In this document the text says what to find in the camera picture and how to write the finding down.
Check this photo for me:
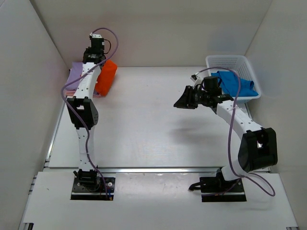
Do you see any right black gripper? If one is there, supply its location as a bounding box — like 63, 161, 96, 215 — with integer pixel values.
174, 86, 210, 110

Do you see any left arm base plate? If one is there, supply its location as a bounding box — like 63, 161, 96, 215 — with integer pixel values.
71, 177, 116, 201

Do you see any orange t-shirt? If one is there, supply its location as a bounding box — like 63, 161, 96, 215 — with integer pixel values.
95, 60, 118, 96

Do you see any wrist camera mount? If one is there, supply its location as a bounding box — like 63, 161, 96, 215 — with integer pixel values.
89, 33, 103, 39
190, 74, 203, 88

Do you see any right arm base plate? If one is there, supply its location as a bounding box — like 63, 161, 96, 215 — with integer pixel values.
189, 172, 247, 203

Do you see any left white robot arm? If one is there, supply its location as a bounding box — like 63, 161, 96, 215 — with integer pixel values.
67, 34, 106, 192

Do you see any blue t-shirt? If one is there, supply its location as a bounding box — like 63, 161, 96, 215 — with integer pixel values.
212, 71, 259, 97

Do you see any folded pink t-shirt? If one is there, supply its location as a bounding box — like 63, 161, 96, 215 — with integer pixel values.
64, 90, 103, 98

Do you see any folded purple t-shirt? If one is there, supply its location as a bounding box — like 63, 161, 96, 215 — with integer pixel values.
66, 62, 83, 91

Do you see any purple cable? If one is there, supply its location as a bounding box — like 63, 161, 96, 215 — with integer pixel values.
60, 28, 119, 201
191, 67, 276, 197

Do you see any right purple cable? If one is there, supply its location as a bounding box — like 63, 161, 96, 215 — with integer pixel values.
191, 67, 276, 197

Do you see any white plastic basket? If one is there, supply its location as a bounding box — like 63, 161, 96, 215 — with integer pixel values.
205, 55, 261, 103

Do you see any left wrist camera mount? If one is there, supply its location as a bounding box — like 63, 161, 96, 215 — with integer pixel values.
89, 33, 103, 39

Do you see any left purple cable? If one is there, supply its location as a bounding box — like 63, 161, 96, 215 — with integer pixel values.
60, 28, 119, 201

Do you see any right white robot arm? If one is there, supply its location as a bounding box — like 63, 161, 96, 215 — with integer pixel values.
174, 77, 278, 192

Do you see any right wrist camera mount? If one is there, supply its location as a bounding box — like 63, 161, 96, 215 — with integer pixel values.
190, 74, 203, 88

